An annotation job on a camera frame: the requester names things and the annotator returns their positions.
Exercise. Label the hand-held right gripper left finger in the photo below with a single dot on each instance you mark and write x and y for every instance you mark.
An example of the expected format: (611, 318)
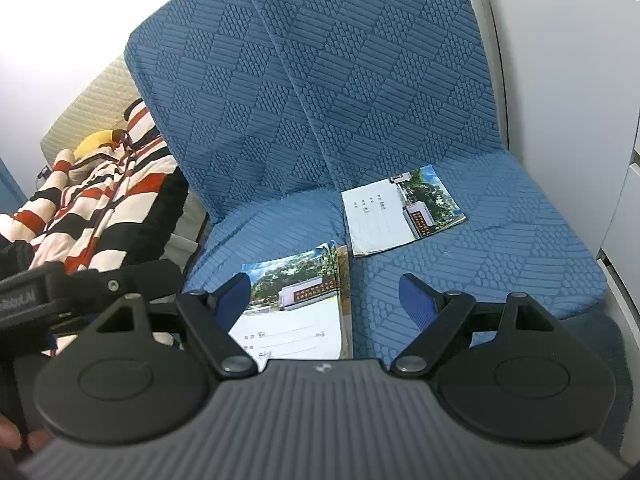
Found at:
(232, 302)

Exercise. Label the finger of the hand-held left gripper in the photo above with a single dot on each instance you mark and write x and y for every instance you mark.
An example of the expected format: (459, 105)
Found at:
(125, 277)

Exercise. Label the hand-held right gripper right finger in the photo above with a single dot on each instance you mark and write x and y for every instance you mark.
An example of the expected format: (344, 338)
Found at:
(417, 297)

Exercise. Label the landscape cover exercise book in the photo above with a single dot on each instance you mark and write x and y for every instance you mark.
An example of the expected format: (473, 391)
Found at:
(295, 320)
(380, 215)

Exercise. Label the person's left hand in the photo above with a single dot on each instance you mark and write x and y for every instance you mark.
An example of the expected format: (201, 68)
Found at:
(10, 435)

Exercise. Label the striped fleece blanket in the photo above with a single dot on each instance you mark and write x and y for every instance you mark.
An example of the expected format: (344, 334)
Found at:
(100, 210)

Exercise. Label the blue ribbed panel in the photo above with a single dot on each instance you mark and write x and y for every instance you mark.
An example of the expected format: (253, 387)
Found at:
(11, 180)

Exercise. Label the black charger plug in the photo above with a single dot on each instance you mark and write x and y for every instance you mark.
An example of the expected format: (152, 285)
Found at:
(42, 174)

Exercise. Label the yellow plush toy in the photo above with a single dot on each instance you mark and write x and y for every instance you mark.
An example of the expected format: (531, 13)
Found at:
(97, 142)

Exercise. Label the beige quilted headboard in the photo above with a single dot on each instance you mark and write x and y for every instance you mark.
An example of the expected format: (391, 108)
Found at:
(95, 95)

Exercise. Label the dark blue rug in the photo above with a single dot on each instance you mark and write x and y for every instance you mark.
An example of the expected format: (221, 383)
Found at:
(600, 340)

